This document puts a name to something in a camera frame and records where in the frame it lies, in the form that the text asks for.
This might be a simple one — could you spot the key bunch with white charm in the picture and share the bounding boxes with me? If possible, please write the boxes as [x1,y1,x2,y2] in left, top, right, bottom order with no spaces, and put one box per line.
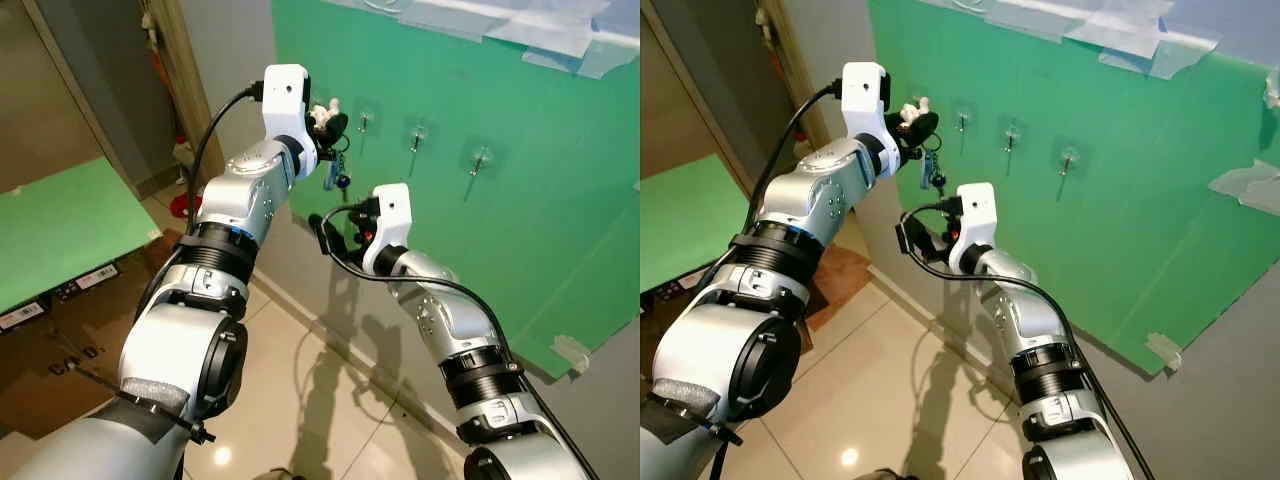
[308,97,354,194]
[897,96,947,194]

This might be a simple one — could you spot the brown doormat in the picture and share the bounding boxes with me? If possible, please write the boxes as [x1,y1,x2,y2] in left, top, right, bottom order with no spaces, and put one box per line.
[805,245,876,333]

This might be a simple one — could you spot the wood grain door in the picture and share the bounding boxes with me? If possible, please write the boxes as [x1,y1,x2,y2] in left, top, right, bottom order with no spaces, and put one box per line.
[145,0,226,201]
[770,0,836,151]

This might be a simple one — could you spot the green board with hooks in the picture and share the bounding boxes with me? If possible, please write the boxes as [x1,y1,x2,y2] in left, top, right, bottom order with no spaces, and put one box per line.
[868,0,1280,379]
[270,0,641,381]

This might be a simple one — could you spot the wide translucent tape strip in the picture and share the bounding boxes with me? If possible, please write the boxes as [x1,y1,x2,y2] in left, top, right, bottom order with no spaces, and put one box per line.
[325,0,641,79]
[920,0,1223,81]

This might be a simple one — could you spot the plain green board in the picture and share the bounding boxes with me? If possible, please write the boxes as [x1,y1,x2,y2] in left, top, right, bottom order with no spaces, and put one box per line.
[640,152,751,296]
[0,157,161,313]

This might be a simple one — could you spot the white door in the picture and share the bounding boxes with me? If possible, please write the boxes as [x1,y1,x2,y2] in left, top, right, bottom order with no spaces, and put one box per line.
[0,0,101,196]
[640,0,716,186]

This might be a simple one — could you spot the white corner tape piece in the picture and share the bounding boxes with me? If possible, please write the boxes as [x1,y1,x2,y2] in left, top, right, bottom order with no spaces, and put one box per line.
[1145,333,1184,371]
[550,335,591,374]

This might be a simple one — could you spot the crumpled white tape patch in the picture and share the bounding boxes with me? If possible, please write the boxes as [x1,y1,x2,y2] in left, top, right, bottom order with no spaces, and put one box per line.
[1208,160,1280,216]

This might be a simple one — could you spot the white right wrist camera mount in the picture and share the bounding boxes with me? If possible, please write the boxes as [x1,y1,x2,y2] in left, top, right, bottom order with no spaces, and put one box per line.
[948,182,996,273]
[362,183,413,273]

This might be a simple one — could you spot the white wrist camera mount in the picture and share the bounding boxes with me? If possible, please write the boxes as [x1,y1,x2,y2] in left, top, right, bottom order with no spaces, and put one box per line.
[262,64,319,181]
[840,62,893,176]
[948,182,996,273]
[362,183,413,273]

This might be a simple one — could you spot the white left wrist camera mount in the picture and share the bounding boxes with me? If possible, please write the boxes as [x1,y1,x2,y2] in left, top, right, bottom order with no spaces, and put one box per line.
[840,62,893,176]
[262,64,319,181]

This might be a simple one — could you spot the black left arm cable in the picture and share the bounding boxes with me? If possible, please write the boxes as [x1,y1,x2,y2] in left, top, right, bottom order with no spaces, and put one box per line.
[185,82,266,226]
[700,80,843,291]

